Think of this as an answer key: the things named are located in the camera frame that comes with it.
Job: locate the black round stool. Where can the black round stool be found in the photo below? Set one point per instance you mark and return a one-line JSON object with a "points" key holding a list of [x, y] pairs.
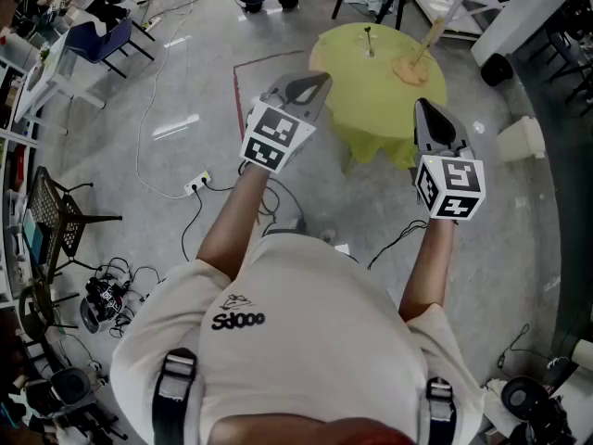
{"points": [[39, 308]]}

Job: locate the person's white t-shirt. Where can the person's white t-shirt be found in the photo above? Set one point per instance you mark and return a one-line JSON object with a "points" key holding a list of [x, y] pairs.
{"points": [[301, 341]]}

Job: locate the person's right forearm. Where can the person's right forearm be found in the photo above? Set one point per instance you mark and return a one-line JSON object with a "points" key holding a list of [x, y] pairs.
{"points": [[431, 267]]}

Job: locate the black bin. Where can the black bin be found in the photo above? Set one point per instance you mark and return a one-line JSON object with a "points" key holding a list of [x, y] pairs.
{"points": [[496, 70]]}

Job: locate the round table green tablecloth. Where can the round table green tablecloth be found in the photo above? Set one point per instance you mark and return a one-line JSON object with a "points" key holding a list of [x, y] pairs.
{"points": [[366, 95]]}

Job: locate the blue chair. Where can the blue chair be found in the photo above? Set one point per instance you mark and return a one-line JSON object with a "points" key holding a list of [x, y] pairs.
{"points": [[92, 40]]}

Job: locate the dark office chair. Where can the dark office chair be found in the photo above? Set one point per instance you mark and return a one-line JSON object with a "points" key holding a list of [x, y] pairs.
{"points": [[572, 49]]}

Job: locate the white pillar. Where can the white pillar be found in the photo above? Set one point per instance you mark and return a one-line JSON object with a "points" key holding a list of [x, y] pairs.
{"points": [[514, 21]]}

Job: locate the spare gripper device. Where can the spare gripper device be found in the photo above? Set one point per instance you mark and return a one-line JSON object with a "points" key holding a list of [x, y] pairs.
{"points": [[104, 301]]}

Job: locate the white power strip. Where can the white power strip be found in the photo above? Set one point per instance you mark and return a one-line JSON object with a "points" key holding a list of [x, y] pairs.
{"points": [[152, 21], [198, 182]]}

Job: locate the small dark stem object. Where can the small dark stem object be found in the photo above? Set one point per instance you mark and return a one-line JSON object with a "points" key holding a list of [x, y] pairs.
{"points": [[369, 40]]}

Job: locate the orange cloth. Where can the orange cloth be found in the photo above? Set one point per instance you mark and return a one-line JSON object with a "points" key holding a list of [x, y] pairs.
{"points": [[410, 71]]}

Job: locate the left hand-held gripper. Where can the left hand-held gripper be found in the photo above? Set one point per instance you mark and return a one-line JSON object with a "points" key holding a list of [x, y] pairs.
{"points": [[273, 132]]}

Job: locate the white paper sheet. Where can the white paper sheet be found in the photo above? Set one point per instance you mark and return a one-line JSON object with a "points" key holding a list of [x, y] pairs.
{"points": [[342, 249]]}

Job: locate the person's left forearm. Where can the person's left forearm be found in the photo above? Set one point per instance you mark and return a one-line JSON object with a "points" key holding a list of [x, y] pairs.
{"points": [[236, 220]]}

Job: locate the white storage shelf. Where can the white storage shelf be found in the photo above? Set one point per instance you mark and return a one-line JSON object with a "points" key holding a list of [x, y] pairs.
{"points": [[11, 179]]}

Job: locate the white desk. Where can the white desk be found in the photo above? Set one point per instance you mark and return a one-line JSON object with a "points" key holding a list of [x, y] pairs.
{"points": [[51, 72]]}

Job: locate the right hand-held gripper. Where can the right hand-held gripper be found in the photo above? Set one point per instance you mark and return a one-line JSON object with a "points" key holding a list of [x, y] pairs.
{"points": [[451, 183]]}

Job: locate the white metal shelving unit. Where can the white metal shelving unit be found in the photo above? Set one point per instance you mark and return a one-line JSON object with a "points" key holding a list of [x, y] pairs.
{"points": [[463, 3]]}

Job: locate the black mesh chair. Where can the black mesh chair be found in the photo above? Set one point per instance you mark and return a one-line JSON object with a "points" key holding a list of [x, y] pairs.
{"points": [[51, 207]]}

